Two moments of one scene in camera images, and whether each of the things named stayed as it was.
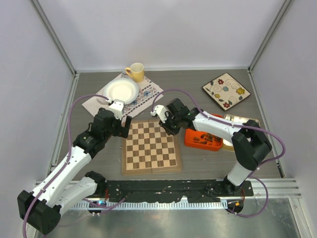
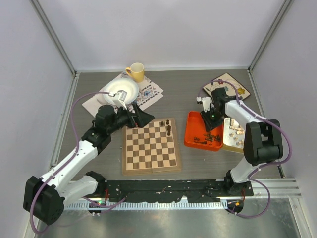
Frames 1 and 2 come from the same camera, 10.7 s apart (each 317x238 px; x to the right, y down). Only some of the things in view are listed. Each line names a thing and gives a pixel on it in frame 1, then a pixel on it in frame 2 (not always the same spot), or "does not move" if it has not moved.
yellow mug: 136,71 does not move
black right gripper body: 172,124 → 212,114
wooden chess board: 149,148 does not move
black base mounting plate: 175,190 does not move
